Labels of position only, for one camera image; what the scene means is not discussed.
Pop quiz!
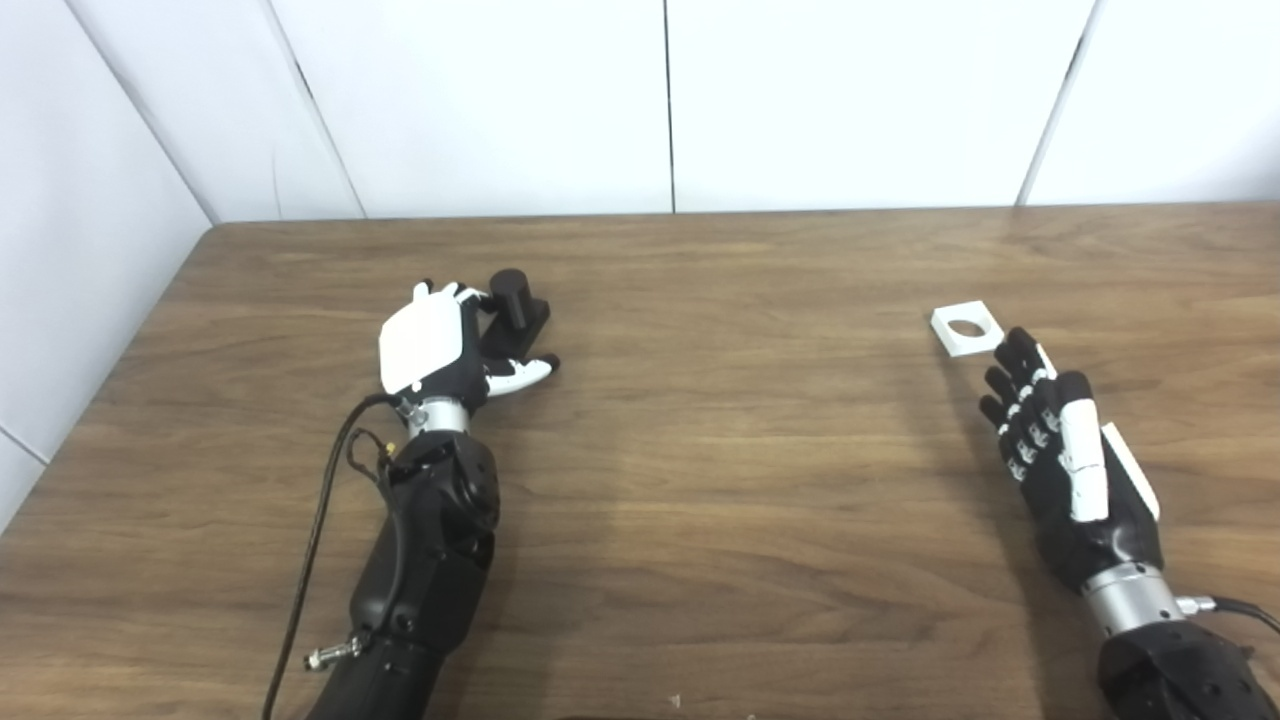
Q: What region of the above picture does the left thin wire yellow plug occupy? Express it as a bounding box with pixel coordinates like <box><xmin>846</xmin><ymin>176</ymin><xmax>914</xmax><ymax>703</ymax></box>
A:
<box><xmin>346</xmin><ymin>428</ymin><xmax>397</xmax><ymax>487</ymax></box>

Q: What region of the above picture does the left wrist thick black cable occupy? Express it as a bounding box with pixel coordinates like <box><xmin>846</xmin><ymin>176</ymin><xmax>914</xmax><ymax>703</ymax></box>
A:
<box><xmin>262</xmin><ymin>393</ymin><xmax>401</xmax><ymax>720</ymax></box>

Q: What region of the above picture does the wrist thick black cable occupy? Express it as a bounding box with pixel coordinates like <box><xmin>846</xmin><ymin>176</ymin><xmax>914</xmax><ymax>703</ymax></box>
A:
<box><xmin>262</xmin><ymin>393</ymin><xmax>401</xmax><ymax>720</ymax></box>
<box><xmin>1178</xmin><ymin>595</ymin><xmax>1280</xmax><ymax>636</ymax></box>

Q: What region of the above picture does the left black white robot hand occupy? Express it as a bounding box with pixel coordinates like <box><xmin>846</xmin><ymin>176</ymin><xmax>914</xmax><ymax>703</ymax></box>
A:
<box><xmin>379</xmin><ymin>280</ymin><xmax>561</xmax><ymax>411</ymax></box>

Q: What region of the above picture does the black peg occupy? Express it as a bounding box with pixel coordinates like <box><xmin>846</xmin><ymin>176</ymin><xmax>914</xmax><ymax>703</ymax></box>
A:
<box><xmin>480</xmin><ymin>268</ymin><xmax>552</xmax><ymax>363</ymax></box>

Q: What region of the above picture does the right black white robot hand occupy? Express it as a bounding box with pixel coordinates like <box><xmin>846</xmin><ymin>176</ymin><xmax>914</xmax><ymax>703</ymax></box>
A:
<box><xmin>978</xmin><ymin>326</ymin><xmax>1165</xmax><ymax>596</ymax></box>

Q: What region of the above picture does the white square piece with hole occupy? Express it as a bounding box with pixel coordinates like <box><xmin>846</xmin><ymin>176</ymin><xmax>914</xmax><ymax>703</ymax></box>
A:
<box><xmin>930</xmin><ymin>298</ymin><xmax>1004</xmax><ymax>358</ymax></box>

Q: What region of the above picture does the right wrist thick black cable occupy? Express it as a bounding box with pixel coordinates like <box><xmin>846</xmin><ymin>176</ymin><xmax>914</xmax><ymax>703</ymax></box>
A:
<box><xmin>1178</xmin><ymin>595</ymin><xmax>1280</xmax><ymax>636</ymax></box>

